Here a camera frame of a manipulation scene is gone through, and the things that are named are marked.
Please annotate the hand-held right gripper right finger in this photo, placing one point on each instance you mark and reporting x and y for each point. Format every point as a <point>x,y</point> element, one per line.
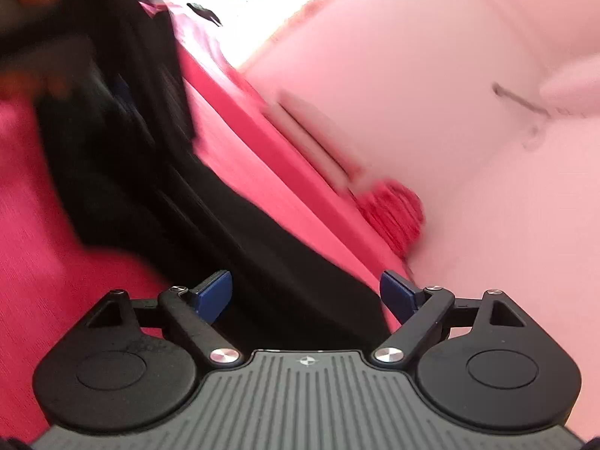
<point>398,297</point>

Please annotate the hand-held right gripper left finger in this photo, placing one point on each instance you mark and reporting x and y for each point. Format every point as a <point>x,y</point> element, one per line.
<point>213,293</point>

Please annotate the red terry bed cover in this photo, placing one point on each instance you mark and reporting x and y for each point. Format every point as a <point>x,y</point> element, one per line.
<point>33,197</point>

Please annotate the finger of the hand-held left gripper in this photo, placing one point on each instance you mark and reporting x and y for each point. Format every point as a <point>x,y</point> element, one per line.
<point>117,91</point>

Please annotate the small black cloth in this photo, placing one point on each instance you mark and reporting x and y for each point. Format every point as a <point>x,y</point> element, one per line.
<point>204,11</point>

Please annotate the black knit pants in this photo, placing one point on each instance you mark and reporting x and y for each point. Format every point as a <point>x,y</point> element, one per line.
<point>187,206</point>

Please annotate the stack of folded red blankets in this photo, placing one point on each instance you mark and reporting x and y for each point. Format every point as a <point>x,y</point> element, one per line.
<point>391,218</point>

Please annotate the pink bed sheet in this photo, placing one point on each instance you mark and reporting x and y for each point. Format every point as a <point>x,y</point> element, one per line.
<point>281,183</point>

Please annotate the bright window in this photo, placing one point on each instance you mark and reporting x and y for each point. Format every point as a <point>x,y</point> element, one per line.
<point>253,4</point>

